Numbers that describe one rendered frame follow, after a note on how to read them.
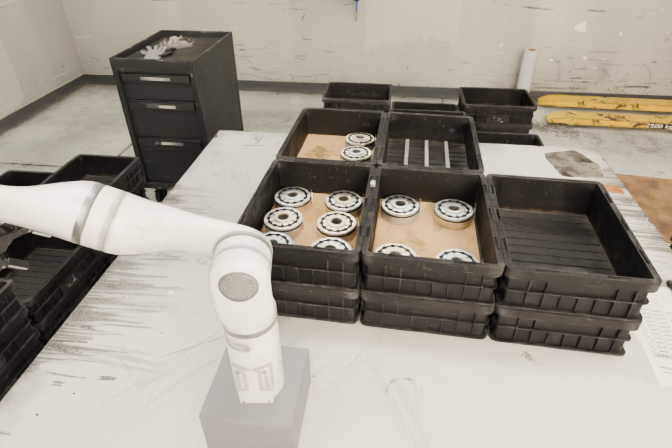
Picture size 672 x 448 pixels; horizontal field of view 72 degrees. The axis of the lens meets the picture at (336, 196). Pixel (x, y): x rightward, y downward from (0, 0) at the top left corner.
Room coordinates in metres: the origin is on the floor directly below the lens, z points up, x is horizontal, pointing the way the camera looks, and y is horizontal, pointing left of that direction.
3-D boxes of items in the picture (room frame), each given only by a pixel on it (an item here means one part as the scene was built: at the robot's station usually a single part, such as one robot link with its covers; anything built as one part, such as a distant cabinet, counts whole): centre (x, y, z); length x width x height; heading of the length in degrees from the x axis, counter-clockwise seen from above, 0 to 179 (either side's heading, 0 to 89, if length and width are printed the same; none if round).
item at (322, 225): (0.98, 0.00, 0.86); 0.10 x 0.10 x 0.01
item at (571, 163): (1.57, -0.91, 0.71); 0.22 x 0.19 x 0.01; 172
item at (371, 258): (0.94, -0.23, 0.92); 0.40 x 0.30 x 0.02; 171
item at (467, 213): (1.03, -0.32, 0.86); 0.10 x 0.10 x 0.01
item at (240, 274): (0.55, 0.15, 1.05); 0.09 x 0.09 x 0.17; 3
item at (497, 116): (2.58, -0.93, 0.37); 0.40 x 0.30 x 0.45; 82
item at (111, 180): (1.68, 1.05, 0.37); 0.40 x 0.30 x 0.45; 172
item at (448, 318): (0.94, -0.23, 0.76); 0.40 x 0.30 x 0.12; 171
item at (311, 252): (0.99, 0.06, 0.92); 0.40 x 0.30 x 0.02; 171
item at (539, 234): (0.89, -0.53, 0.87); 0.40 x 0.30 x 0.11; 171
